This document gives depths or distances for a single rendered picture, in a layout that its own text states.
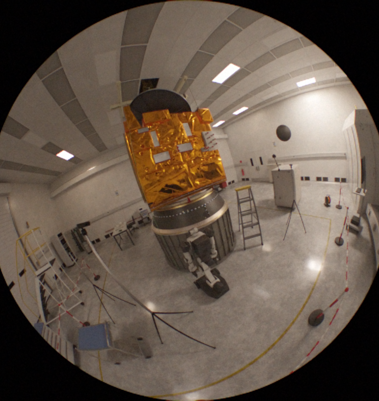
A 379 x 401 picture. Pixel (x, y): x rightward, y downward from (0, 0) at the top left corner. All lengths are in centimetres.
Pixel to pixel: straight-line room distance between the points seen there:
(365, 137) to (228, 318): 580
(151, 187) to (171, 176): 43
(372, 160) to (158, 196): 630
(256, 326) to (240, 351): 47
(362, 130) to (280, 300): 506
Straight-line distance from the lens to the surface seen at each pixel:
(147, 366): 267
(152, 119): 258
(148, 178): 226
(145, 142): 239
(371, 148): 532
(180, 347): 242
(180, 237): 250
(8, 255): 674
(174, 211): 249
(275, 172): 475
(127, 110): 285
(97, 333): 220
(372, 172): 539
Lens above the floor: 225
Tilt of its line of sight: 14 degrees down
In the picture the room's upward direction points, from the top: 18 degrees counter-clockwise
